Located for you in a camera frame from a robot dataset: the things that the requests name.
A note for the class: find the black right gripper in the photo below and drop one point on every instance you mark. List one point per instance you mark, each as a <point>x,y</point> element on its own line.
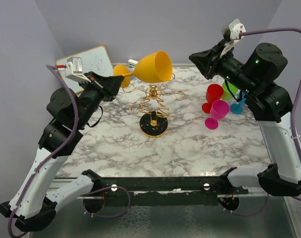
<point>205,60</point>

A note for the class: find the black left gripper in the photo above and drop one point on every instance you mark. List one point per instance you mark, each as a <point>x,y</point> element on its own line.
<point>108,86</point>

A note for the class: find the red wine glass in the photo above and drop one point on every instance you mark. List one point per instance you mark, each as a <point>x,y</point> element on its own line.
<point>214,92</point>

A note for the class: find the green wine glass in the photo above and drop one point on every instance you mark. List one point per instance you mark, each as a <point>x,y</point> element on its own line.
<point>227,95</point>

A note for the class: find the orange wine glass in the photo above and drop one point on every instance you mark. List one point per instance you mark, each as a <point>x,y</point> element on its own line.
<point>154,68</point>

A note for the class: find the pink wine glass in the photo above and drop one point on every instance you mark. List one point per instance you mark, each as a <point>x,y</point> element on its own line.
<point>218,111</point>

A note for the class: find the blue wine glass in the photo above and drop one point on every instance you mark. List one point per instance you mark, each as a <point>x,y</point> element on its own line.
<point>237,108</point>

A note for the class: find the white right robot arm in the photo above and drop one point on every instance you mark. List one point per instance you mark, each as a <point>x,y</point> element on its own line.
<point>271,106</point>

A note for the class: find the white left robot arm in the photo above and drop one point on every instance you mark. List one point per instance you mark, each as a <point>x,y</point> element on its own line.
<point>33,208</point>

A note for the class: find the gold wine glass rack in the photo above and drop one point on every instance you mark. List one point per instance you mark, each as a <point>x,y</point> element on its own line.
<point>154,121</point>

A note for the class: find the gold framed whiteboard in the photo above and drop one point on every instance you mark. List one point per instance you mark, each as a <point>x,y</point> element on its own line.
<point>95,59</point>

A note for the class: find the white eraser block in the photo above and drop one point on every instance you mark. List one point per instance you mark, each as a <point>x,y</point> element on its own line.
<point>132,63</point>

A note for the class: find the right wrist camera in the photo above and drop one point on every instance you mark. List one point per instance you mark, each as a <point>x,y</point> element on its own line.
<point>231,35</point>

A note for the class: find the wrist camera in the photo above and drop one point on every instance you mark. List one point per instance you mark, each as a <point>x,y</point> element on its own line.
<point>231,35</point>
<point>73,70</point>

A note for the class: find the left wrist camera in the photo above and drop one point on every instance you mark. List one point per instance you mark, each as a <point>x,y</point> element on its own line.
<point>73,70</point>

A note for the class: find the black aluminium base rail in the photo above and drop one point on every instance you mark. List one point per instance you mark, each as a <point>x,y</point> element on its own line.
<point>166,191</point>

